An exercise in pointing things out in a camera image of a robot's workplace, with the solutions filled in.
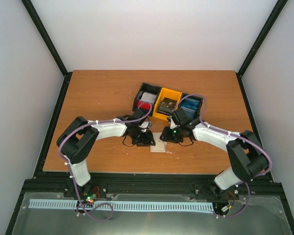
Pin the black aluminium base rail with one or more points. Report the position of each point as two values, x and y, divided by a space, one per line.
198 187

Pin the beige card holder wallet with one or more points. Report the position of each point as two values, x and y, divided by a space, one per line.
160 146

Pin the blue card stack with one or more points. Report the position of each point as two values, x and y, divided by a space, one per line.
191 107

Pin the yellow middle card bin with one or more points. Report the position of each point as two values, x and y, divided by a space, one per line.
165 92

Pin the grey card stack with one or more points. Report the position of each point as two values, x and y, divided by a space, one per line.
167 106

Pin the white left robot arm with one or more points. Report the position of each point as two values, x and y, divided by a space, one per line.
76 142

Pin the black frame post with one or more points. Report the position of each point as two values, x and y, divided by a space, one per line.
44 35
273 16

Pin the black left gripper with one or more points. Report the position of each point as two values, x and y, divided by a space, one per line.
147 141

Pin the black left frame post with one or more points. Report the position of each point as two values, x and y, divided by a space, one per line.
44 35

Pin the black card bin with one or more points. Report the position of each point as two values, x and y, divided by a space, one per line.
145 87
194 97

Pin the metal front plate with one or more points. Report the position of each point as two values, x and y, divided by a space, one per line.
250 215

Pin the red and white card stack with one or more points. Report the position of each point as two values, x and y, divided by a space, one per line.
145 100

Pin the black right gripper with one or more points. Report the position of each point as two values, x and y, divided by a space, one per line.
167 136

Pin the light blue cable duct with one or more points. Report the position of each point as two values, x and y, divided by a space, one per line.
124 206

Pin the black right frame post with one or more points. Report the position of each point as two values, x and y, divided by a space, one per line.
273 16

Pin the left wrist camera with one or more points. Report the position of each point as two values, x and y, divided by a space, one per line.
145 126

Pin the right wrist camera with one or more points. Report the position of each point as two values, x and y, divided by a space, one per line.
173 125

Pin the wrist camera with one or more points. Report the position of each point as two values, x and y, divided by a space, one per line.
173 125
145 126

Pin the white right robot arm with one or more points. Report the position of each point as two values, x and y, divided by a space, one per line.
247 157

